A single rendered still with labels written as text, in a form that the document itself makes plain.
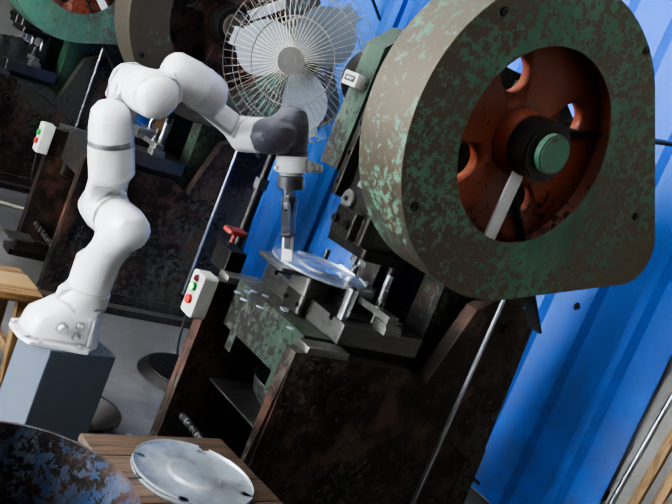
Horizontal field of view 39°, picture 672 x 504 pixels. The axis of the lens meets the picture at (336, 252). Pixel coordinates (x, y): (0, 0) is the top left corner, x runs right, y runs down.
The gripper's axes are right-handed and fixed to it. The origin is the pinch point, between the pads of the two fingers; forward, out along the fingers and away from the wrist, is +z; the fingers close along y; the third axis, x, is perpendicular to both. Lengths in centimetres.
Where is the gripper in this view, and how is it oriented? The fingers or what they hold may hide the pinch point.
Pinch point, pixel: (287, 248)
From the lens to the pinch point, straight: 261.5
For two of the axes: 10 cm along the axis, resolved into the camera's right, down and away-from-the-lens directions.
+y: -1.4, 1.3, -9.8
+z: -0.6, 9.9, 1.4
